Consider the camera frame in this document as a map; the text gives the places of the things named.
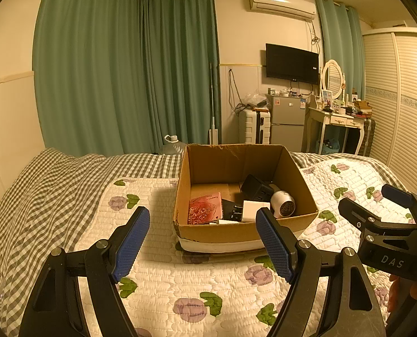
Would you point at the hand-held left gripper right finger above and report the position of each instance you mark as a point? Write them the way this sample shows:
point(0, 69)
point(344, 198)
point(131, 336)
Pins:
point(275, 245)

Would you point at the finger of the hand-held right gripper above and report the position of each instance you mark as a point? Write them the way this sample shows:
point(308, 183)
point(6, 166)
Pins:
point(398, 193)
point(355, 214)

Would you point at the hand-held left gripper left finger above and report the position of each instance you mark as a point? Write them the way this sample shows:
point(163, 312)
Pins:
point(131, 242)

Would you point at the white rectangular block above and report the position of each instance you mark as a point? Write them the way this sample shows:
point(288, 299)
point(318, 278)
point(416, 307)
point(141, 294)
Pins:
point(254, 210)

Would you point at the white hair dryer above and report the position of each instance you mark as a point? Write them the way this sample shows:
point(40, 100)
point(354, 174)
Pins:
point(284, 203)

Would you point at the brown cardboard box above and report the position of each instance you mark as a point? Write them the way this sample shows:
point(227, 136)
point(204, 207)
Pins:
point(229, 235)

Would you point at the black plug adapter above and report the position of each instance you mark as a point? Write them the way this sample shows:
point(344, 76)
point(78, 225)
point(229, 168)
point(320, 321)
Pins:
point(232, 210)

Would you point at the pink patterned phone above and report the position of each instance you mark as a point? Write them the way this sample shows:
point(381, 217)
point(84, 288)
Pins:
point(205, 209)

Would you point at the person's right hand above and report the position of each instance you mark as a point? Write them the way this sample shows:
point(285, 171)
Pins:
point(413, 288)

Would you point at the floral quilted bed cover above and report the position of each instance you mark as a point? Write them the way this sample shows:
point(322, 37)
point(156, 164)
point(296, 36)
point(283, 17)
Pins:
point(166, 288)

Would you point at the dark suitcase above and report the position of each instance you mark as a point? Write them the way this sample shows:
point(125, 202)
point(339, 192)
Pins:
point(369, 133)

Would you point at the blue basket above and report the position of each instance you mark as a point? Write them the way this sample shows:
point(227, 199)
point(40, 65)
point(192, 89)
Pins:
point(327, 147)

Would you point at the white louvred wardrobe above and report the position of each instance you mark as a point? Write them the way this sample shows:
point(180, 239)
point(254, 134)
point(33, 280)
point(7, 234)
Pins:
point(398, 105)

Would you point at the small open cardboard box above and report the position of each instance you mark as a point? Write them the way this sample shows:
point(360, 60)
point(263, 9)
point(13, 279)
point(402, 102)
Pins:
point(363, 108)

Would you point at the white dressing table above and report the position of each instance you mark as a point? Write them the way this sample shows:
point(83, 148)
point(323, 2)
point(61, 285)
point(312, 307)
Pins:
point(334, 119)

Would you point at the clear water jug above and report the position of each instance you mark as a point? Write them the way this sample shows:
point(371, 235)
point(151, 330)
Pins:
point(171, 147)

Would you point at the grey small fridge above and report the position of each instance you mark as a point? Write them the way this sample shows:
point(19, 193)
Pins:
point(287, 119)

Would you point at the white suitcase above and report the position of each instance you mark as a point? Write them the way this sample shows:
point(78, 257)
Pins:
point(252, 126)

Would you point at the white oval vanity mirror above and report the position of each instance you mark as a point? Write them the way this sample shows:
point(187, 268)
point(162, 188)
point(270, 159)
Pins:
point(333, 79)

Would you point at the white flat mop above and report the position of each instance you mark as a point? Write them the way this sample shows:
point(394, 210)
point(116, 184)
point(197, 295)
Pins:
point(213, 112)

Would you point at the clear plastic bag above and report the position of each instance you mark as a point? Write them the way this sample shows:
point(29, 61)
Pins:
point(255, 99)

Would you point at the narrow teal curtain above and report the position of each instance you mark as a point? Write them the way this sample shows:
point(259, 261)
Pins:
point(338, 42)

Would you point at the white air conditioner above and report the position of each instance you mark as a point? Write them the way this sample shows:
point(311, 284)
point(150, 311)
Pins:
point(282, 5)

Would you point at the small photo frame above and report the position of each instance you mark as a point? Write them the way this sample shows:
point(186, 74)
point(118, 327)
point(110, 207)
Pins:
point(326, 95)

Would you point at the black wall television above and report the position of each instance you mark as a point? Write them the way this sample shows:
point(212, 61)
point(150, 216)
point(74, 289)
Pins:
point(291, 63)

